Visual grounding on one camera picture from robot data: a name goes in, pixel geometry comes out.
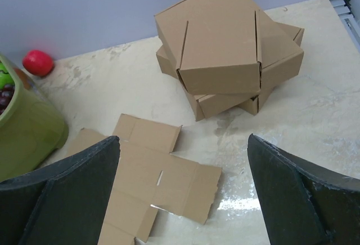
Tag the green plastic basket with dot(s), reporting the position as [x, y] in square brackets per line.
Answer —
[31, 127]

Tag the red apple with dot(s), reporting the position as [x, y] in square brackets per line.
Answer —
[38, 63]

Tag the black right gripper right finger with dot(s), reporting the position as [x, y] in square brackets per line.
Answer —
[302, 202]

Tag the dark purple grape bunch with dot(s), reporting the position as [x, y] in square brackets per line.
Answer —
[7, 93]

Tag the aluminium frame rail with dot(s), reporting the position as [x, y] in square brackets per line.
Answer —
[344, 12]

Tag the green apple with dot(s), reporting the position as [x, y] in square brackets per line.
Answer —
[5, 77]

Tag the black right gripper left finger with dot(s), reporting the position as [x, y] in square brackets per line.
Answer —
[62, 203]

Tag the cardboard box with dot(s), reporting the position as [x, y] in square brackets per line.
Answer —
[206, 106]
[150, 178]
[254, 105]
[226, 47]

